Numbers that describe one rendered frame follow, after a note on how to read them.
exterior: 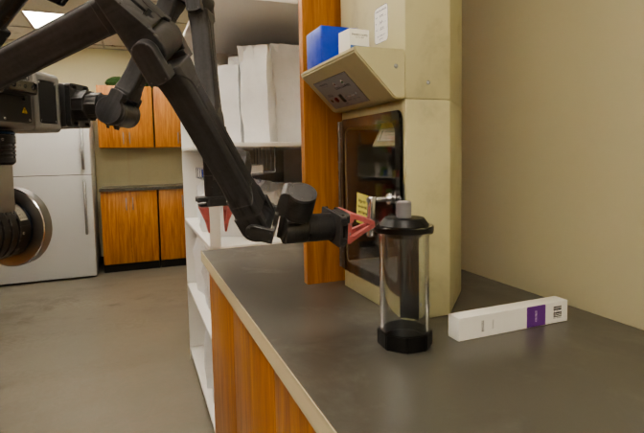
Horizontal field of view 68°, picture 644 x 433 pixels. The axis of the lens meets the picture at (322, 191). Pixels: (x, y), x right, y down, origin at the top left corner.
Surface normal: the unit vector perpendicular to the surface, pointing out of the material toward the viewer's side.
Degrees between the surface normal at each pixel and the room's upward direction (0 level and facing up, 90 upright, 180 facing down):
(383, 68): 90
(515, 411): 0
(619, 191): 90
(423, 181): 90
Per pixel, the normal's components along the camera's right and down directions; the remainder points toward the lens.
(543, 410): -0.02, -1.00
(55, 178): 0.37, 0.07
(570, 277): -0.93, 0.04
